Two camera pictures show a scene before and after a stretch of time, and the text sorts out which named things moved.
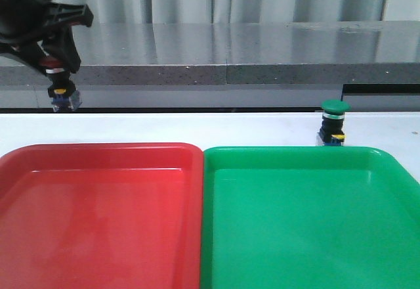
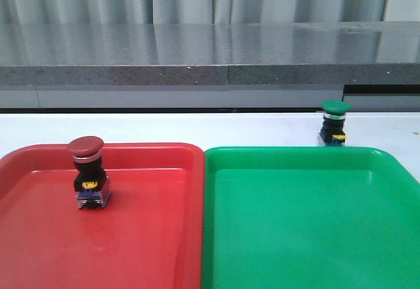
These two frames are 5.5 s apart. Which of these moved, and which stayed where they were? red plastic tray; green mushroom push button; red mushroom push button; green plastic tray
Moved: red mushroom push button
Stayed: green plastic tray; green mushroom push button; red plastic tray
